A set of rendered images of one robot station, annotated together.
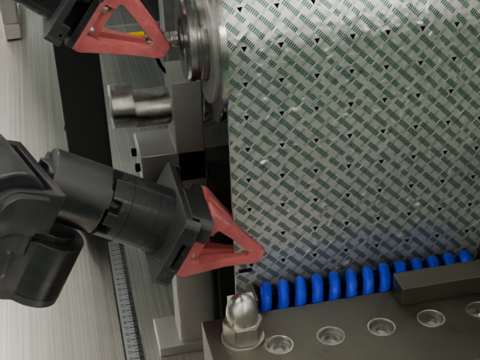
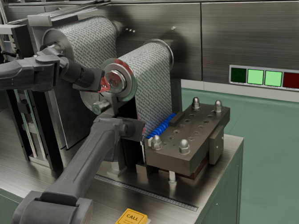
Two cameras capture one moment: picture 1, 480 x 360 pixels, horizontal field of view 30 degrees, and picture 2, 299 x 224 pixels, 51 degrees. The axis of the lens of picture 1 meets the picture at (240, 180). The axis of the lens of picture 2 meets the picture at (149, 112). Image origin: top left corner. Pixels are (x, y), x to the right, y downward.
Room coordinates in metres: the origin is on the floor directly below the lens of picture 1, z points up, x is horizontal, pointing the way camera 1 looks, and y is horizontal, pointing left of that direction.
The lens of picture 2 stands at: (-0.03, 0.64, 1.59)
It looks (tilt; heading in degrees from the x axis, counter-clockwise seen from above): 26 degrees down; 315
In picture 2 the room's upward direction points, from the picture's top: 6 degrees counter-clockwise
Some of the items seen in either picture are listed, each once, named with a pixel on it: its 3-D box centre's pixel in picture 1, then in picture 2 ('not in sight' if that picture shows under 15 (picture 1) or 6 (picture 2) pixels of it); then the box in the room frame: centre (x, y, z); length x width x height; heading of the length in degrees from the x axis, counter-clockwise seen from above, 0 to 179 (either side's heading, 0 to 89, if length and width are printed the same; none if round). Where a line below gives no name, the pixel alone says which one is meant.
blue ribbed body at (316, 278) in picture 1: (371, 283); (163, 127); (0.65, -0.12, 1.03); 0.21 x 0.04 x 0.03; 101
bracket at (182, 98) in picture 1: (173, 217); (111, 136); (0.73, 0.07, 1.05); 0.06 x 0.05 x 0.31; 101
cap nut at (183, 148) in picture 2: not in sight; (183, 145); (0.49, -0.03, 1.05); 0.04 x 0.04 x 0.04
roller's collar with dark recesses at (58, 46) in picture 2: not in sight; (52, 51); (0.95, 0.09, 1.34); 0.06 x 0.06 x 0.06; 11
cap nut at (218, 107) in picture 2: not in sight; (218, 105); (0.55, -0.34, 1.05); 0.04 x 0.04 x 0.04
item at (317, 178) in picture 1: (362, 196); (155, 107); (0.67, -0.11, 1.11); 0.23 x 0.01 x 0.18; 101
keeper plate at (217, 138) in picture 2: not in sight; (217, 144); (0.47, -0.21, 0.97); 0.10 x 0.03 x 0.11; 101
